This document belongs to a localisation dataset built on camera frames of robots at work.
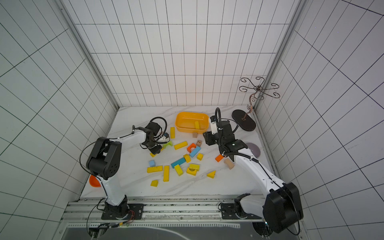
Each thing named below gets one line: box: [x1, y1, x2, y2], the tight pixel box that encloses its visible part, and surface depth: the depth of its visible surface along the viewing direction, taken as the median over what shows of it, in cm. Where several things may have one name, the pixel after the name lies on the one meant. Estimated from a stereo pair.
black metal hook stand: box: [232, 76, 280, 132], surface depth 94 cm
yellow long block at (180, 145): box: [174, 141, 188, 150], surface depth 100 cm
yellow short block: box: [174, 164, 184, 177], surface depth 87 cm
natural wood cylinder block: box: [224, 158, 235, 170], surface depth 91 cm
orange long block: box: [215, 154, 224, 163], surface depth 94 cm
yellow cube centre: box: [183, 154, 192, 163], surface depth 93 cm
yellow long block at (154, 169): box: [146, 165, 164, 173], surface depth 89 cm
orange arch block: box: [187, 143, 197, 153], surface depth 98 cm
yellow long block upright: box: [163, 165, 170, 182], surface depth 87 cm
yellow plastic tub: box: [175, 112, 210, 134], surface depth 112 cm
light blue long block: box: [189, 146, 202, 158], surface depth 97 cm
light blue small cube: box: [149, 160, 156, 167], surface depth 91 cm
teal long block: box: [171, 157, 186, 169], surface depth 92 cm
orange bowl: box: [89, 174, 102, 188], surface depth 81 cm
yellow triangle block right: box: [206, 170, 217, 179], surface depth 86 cm
